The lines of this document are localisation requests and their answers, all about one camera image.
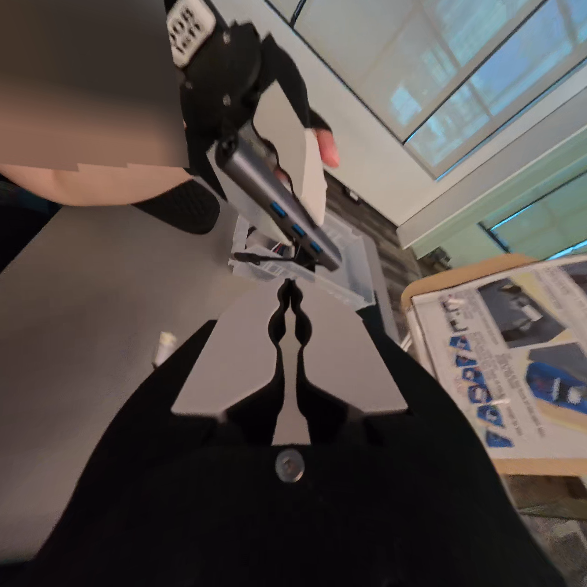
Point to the black wrist rest pad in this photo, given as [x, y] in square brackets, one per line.
[183, 206]

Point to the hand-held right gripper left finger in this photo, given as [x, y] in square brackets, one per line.
[224, 367]

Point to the person's left hand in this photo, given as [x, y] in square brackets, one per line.
[329, 149]

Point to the person's left forearm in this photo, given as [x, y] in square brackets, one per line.
[91, 188]

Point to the grey slim usb hub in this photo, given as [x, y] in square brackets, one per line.
[257, 179]

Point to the printed instruction sheet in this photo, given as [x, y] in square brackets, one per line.
[504, 367]

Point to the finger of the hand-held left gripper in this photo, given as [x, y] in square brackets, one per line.
[293, 146]
[247, 218]

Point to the large window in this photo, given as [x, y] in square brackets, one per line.
[435, 69]

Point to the clear plastic bin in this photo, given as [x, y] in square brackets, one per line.
[348, 275]

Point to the grey hub black lead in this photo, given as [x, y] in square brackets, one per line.
[275, 259]

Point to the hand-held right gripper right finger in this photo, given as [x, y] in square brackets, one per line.
[353, 367]

